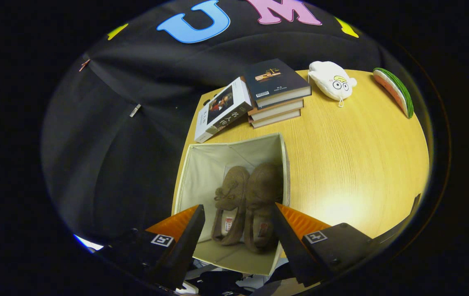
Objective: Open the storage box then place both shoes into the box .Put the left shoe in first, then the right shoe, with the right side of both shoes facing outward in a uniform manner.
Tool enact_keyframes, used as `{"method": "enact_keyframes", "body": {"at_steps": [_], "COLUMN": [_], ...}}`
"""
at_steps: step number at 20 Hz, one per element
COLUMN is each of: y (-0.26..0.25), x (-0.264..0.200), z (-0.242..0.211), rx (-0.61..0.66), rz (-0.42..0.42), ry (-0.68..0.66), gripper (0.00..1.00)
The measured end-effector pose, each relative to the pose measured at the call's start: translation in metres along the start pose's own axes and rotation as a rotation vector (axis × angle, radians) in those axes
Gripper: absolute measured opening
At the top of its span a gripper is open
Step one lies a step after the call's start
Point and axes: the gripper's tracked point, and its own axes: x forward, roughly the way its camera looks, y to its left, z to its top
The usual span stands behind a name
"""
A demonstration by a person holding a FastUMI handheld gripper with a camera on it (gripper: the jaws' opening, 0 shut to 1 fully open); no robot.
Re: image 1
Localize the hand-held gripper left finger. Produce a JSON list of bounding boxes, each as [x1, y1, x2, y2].
[[95, 204, 206, 290]]

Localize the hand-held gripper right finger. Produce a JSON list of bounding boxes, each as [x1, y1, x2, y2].
[[274, 202, 384, 287]]

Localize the brown fuzzy shoe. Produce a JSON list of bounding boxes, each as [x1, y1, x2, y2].
[[244, 162, 283, 253], [211, 166, 251, 246]]

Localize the grey fabric storage box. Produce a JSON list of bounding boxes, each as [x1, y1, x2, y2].
[[172, 132, 291, 276]]

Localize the black backdrop cloth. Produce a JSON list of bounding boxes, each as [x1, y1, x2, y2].
[[41, 0, 387, 247]]

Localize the brown cover book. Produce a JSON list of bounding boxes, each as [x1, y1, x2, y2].
[[249, 108, 302, 130], [248, 99, 304, 122]]

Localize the white portrait cover book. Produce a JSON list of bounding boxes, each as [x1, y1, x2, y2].
[[194, 77, 254, 143]]

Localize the dark blue book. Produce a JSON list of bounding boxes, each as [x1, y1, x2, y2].
[[243, 58, 312, 109]]

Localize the white plush toy with eyes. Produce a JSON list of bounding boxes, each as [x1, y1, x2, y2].
[[308, 61, 357, 108]]

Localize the watermelon slice plush toy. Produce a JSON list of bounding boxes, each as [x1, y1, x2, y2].
[[373, 67, 414, 119]]

